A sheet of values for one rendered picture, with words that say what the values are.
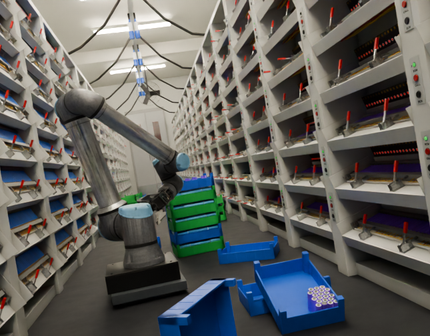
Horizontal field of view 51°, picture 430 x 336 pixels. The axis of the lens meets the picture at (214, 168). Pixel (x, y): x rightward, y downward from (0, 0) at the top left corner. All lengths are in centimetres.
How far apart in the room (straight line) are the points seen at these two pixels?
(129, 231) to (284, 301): 80
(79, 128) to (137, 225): 52
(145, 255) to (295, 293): 74
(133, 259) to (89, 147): 55
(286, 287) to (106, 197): 98
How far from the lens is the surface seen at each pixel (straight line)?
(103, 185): 217
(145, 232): 203
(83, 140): 216
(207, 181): 280
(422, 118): 128
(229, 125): 390
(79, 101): 207
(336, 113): 189
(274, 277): 168
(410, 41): 130
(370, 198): 162
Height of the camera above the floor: 54
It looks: 1 degrees down
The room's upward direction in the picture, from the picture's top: 9 degrees counter-clockwise
